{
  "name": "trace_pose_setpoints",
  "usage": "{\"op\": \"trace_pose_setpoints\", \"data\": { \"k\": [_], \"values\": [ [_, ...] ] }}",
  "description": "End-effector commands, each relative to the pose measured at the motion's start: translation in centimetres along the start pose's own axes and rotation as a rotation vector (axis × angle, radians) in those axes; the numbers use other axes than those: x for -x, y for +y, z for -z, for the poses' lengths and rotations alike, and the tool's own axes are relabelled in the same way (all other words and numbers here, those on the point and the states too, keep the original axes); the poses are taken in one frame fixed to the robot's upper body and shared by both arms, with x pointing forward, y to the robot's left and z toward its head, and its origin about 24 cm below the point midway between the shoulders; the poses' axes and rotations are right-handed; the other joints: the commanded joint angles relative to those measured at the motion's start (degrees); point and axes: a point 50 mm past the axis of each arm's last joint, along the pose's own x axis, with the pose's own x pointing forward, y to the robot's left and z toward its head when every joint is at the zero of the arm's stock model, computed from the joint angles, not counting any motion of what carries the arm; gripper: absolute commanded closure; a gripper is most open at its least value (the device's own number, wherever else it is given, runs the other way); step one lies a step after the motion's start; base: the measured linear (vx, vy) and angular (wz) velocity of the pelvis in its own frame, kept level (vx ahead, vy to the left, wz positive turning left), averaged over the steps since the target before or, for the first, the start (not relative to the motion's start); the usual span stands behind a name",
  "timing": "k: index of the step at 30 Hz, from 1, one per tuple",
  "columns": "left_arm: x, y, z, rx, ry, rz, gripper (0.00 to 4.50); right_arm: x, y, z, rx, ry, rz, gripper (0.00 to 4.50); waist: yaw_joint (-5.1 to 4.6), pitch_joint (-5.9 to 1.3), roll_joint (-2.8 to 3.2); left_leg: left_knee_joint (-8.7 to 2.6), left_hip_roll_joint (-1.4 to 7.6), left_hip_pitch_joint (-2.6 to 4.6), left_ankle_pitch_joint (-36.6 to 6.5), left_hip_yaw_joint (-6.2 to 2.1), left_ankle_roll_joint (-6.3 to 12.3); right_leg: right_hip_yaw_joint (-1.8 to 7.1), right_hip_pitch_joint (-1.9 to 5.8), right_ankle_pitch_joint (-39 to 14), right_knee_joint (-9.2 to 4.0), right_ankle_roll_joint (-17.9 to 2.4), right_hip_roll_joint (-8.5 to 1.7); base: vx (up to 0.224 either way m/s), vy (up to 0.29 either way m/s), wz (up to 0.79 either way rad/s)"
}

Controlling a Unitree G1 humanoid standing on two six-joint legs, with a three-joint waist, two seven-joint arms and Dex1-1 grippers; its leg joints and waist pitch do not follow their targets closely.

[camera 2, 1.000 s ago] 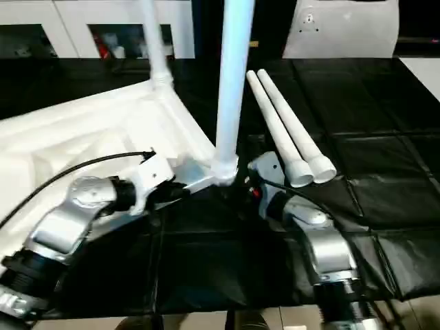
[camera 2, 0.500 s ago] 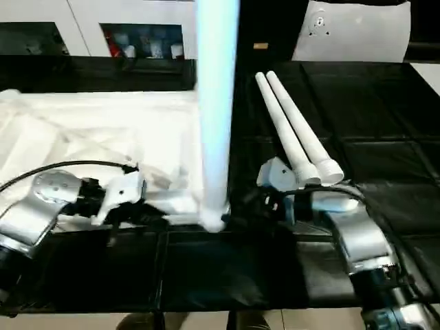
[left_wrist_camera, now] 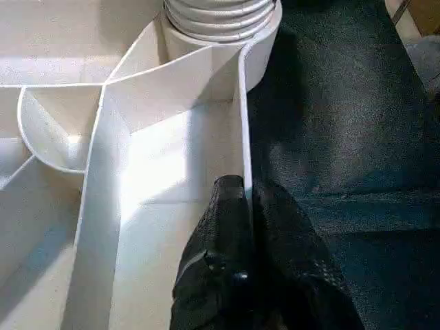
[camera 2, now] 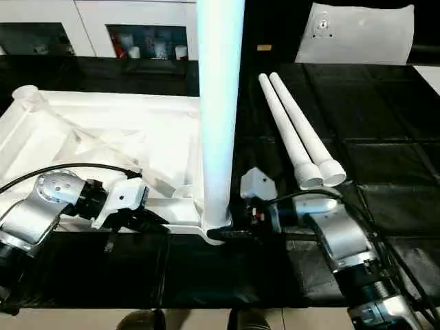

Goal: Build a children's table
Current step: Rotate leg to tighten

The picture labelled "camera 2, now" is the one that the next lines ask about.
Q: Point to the white plastic table top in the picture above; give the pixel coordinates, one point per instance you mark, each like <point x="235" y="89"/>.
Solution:
<point x="103" y="144"/>

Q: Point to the white plastic table leg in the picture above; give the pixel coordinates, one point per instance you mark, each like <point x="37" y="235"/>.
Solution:
<point x="309" y="130"/>
<point x="289" y="130"/>
<point x="220" y="103"/>

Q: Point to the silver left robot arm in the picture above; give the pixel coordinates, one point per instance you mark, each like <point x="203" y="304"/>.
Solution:
<point x="38" y="213"/>

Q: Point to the dark right robot foot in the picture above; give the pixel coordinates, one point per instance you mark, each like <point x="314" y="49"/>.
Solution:
<point x="249" y="320"/>

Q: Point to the dark robot foot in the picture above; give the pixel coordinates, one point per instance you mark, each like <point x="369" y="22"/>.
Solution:
<point x="249" y="320"/>
<point x="141" y="320"/>

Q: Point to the dark left robot foot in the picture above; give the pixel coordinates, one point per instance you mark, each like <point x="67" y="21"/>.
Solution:
<point x="141" y="320"/>

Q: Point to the black work mat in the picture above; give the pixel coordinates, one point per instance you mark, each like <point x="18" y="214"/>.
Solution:
<point x="385" y="172"/>

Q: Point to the small yellow label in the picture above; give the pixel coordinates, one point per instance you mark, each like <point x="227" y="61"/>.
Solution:
<point x="264" y="48"/>

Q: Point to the small bottles on shelf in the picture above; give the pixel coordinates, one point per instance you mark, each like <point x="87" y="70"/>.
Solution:
<point x="148" y="47"/>

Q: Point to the black cabinet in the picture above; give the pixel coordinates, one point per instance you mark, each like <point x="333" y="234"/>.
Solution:
<point x="275" y="27"/>

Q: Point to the white plastic bag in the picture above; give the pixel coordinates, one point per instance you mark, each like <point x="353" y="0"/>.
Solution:
<point x="357" y="34"/>

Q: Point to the white cabinet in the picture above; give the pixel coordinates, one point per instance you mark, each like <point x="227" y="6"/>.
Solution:
<point x="69" y="20"/>

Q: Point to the white flat sheet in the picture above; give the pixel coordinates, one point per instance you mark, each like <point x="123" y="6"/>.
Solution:
<point x="430" y="77"/>

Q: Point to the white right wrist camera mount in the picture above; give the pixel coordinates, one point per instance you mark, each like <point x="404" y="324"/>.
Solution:
<point x="258" y="182"/>

